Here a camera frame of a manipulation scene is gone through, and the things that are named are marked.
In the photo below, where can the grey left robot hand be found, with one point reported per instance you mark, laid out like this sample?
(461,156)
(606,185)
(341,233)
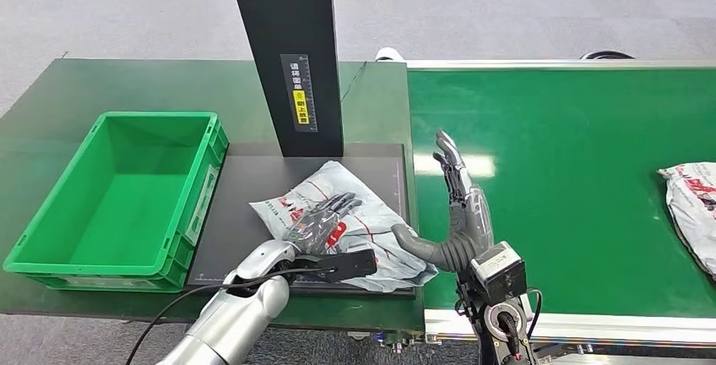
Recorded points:
(319,228)

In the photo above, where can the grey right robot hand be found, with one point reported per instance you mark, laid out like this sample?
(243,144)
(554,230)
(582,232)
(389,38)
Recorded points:
(470,228)

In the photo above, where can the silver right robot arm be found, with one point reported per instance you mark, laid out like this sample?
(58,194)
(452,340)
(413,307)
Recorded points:
(498,320)

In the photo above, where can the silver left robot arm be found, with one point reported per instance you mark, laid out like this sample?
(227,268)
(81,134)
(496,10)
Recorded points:
(240,317)

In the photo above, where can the green conveyor belt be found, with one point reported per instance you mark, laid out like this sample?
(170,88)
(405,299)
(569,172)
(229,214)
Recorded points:
(587,155)

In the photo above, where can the grey long mailer package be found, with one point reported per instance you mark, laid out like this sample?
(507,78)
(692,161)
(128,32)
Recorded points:
(693,211)

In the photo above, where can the clear crate label holder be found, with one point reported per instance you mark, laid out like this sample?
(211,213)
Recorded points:
(202,205)

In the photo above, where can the metal connectors under table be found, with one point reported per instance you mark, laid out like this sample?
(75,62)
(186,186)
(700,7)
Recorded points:
(397,340)

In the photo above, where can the black yellow column label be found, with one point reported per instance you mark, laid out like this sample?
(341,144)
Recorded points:
(300,94)

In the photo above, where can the green plastic crate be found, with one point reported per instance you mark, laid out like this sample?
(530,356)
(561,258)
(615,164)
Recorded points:
(123,211)

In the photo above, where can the black scanner column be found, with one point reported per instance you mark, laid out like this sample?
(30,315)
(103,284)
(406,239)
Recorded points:
(285,21)

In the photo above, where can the black curved floor object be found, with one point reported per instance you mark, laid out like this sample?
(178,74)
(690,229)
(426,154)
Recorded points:
(607,54)

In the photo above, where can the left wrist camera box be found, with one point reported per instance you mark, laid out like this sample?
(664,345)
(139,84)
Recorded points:
(349,264)

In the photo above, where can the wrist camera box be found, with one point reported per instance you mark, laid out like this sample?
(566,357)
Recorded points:
(349,264)
(498,273)

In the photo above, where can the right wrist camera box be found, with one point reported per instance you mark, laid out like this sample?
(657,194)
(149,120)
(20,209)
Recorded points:
(498,273)

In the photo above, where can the black scanner base plate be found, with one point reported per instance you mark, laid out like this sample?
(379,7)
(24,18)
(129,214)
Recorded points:
(235,222)

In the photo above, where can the wide aluminium conveyor rail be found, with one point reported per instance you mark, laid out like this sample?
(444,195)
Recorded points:
(626,326)

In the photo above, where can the thin aluminium conveyor rail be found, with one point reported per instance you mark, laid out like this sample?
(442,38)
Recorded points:
(559,64)

